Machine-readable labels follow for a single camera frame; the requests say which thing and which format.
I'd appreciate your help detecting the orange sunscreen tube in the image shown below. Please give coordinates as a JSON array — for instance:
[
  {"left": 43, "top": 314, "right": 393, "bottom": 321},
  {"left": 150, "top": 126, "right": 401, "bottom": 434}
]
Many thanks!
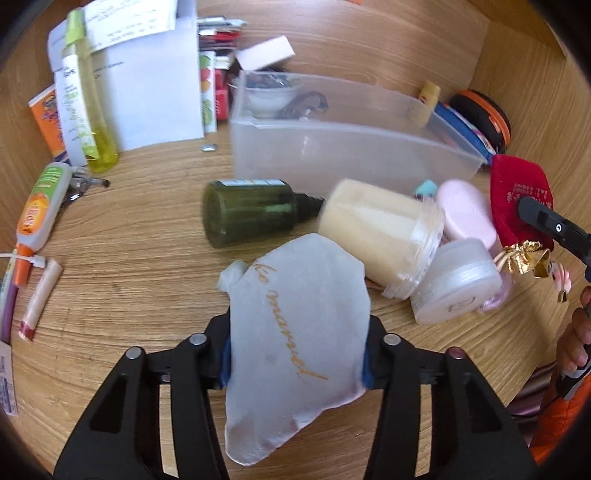
[{"left": 28, "top": 85, "right": 67, "bottom": 162}]

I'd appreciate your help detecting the red velvet pouch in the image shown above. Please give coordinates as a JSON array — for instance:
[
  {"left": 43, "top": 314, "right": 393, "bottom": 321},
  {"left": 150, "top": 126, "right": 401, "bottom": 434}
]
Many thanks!
[{"left": 490, "top": 154, "right": 554, "bottom": 251}]

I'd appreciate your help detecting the white rectangular box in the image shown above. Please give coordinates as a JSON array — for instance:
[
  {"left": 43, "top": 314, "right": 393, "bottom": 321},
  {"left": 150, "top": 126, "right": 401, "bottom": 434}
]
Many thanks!
[{"left": 235, "top": 35, "right": 296, "bottom": 71}]

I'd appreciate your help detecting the blue patchwork pouch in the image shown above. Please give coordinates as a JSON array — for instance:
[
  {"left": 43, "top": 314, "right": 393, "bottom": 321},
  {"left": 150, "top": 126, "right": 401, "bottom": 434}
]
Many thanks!
[{"left": 435, "top": 102, "right": 497, "bottom": 166}]

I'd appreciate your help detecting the white ceramic bowl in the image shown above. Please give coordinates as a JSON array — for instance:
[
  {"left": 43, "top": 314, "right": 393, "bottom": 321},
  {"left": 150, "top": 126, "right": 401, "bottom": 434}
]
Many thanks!
[{"left": 245, "top": 72, "right": 301, "bottom": 119}]

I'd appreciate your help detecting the small yellow lotion bottle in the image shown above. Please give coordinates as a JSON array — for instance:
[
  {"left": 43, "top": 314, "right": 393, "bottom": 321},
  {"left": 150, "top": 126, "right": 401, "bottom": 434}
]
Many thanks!
[{"left": 408, "top": 81, "right": 441, "bottom": 128}]

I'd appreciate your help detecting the pink lip balm stick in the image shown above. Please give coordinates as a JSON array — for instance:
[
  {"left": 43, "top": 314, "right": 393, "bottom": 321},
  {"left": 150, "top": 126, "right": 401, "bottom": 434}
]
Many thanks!
[{"left": 18, "top": 259, "right": 63, "bottom": 341}]

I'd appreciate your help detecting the white round cream jar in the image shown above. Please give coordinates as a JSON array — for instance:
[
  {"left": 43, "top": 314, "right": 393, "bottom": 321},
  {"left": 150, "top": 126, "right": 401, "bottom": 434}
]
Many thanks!
[{"left": 411, "top": 238, "right": 502, "bottom": 325}]

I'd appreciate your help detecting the dark green spray bottle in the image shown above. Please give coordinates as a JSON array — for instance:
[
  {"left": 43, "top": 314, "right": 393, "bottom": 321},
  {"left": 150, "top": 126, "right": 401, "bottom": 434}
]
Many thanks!
[{"left": 201, "top": 179, "right": 324, "bottom": 248}]

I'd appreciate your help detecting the pink round compact case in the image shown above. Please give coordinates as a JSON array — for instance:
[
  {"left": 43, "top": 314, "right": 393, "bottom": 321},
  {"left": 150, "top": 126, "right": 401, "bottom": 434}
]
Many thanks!
[{"left": 435, "top": 179, "right": 497, "bottom": 250}]

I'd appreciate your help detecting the white usb cable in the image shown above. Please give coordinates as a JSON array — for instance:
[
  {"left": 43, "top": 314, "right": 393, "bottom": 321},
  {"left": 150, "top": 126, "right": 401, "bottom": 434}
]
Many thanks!
[{"left": 0, "top": 250, "right": 47, "bottom": 269}]

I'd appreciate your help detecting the white drawstring cloth pouch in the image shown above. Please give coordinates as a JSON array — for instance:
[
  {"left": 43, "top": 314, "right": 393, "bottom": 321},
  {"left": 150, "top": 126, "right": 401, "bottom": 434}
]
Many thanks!
[{"left": 217, "top": 233, "right": 370, "bottom": 466}]

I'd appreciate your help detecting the yellow green spray bottle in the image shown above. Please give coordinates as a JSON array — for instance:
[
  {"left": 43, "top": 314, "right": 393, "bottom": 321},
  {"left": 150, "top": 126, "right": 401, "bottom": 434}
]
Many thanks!
[{"left": 61, "top": 8, "right": 118, "bottom": 173}]

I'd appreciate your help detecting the orange jacket sleeve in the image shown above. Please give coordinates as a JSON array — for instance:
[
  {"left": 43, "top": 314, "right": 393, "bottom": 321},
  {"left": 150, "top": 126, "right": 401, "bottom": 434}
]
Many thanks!
[{"left": 530, "top": 373, "right": 590, "bottom": 465}]

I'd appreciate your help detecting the purple pen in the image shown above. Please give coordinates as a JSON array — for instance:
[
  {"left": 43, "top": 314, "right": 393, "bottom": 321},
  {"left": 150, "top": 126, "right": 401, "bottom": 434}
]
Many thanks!
[{"left": 1, "top": 280, "right": 18, "bottom": 344}]

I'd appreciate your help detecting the white orange glue bottle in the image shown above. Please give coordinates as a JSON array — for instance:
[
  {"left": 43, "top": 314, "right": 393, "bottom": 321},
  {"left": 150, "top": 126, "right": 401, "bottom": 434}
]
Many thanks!
[{"left": 11, "top": 162, "right": 74, "bottom": 288}]

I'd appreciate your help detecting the black orange zip case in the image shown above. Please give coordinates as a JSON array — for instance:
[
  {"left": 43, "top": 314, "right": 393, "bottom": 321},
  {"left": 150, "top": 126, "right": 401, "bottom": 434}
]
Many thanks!
[{"left": 449, "top": 89, "right": 512, "bottom": 154}]

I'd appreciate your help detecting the small silver coin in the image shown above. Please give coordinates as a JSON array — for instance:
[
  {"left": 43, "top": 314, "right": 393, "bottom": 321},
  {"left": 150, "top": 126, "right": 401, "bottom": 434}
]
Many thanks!
[{"left": 200, "top": 143, "right": 218, "bottom": 153}]

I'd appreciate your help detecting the clear plastic storage bin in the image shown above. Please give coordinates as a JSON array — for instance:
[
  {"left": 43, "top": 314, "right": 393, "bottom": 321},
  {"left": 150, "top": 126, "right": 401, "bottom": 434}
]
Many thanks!
[{"left": 229, "top": 71, "right": 485, "bottom": 196}]

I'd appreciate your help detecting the person right hand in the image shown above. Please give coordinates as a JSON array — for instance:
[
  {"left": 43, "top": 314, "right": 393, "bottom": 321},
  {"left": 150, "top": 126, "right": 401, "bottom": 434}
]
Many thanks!
[{"left": 556, "top": 286, "right": 591, "bottom": 372}]

